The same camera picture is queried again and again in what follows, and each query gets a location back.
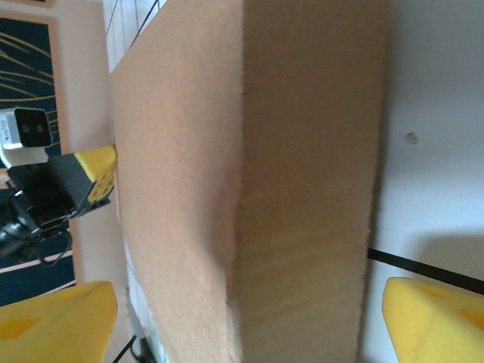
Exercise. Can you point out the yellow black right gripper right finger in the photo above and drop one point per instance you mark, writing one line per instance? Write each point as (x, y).
(438, 325)

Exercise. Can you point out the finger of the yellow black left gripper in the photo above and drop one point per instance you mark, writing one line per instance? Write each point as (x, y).
(96, 170)

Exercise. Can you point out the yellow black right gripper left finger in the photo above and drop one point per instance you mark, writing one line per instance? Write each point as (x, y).
(53, 325)

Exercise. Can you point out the brown cardboard paper box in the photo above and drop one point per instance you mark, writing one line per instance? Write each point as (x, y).
(246, 189)

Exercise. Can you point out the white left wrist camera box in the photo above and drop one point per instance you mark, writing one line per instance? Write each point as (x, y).
(26, 136)

